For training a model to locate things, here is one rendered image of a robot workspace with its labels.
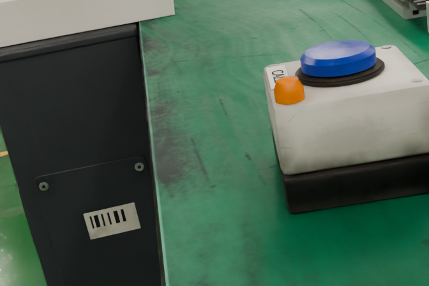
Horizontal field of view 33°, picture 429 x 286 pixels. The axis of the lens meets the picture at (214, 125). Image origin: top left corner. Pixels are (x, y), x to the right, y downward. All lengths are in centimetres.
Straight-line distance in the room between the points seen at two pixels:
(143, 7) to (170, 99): 35
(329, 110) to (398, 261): 8
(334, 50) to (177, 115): 20
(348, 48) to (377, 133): 5
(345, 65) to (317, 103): 3
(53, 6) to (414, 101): 64
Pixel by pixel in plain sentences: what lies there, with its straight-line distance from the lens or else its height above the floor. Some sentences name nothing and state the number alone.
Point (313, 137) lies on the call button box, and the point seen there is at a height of 82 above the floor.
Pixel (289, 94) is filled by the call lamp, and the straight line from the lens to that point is 36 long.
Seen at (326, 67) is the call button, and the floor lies 85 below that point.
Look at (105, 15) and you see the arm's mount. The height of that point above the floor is 80.
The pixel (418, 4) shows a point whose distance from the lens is 66.
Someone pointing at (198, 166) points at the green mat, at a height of 78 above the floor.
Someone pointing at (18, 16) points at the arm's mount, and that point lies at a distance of 95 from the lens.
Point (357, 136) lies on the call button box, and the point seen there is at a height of 82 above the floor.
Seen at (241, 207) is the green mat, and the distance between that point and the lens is 40.
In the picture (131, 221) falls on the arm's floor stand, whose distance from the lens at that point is 100.
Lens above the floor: 96
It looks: 20 degrees down
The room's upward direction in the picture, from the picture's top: 10 degrees counter-clockwise
